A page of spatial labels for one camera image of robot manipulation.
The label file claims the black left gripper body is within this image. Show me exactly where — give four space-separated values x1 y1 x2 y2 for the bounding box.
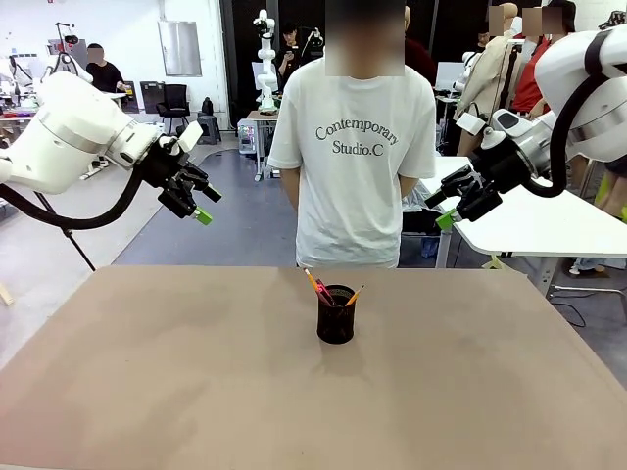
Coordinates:
142 135 193 191

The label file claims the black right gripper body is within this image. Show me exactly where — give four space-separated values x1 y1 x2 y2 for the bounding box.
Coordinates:
468 143 534 196

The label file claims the black mesh pen holder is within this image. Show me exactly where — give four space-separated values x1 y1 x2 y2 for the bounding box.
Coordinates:
316 284 358 345

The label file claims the clear plastic bag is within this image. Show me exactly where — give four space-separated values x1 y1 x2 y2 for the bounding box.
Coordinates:
401 181 445 212

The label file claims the grey plastic stool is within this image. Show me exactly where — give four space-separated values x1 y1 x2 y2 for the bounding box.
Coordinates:
198 113 223 146

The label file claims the white standing desk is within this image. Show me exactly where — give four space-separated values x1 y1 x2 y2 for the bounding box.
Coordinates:
418 155 627 298

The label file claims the black office chair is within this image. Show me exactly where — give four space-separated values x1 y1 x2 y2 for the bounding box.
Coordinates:
156 83 193 133

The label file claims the computer case with lights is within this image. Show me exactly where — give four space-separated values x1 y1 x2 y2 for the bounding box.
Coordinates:
237 118 260 155

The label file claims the person in red shirt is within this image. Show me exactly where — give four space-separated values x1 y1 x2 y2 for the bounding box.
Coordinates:
510 5 555 118

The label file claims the mannequin in beige coat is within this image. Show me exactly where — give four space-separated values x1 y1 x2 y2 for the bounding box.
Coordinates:
458 2 521 154

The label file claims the background work table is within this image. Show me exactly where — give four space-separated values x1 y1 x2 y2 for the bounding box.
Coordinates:
245 108 279 183

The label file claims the person in white T-shirt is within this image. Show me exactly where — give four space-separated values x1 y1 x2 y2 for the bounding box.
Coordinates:
267 0 438 270

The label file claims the person in black T-shirt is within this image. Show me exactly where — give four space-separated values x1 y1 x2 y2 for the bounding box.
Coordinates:
85 43 127 95

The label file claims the black tripod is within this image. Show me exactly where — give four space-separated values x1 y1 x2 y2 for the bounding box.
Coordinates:
32 191 97 272

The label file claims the person in black clothes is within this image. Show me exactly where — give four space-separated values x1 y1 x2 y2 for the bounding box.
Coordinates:
275 23 325 82

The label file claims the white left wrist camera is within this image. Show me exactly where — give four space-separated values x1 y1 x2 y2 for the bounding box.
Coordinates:
177 120 205 153

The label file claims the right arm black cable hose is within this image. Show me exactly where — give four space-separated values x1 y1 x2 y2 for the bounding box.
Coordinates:
520 27 614 199

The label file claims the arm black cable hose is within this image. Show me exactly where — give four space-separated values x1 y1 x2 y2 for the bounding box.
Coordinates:
520 27 614 199
0 164 149 232

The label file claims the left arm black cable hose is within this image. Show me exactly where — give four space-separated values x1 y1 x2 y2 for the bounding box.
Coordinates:
0 164 149 232

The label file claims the silver wall cabinet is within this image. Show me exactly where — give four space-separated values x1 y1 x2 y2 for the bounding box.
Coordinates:
157 19 203 77

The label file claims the black floor cable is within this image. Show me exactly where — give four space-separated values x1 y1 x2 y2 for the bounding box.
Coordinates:
552 297 589 329

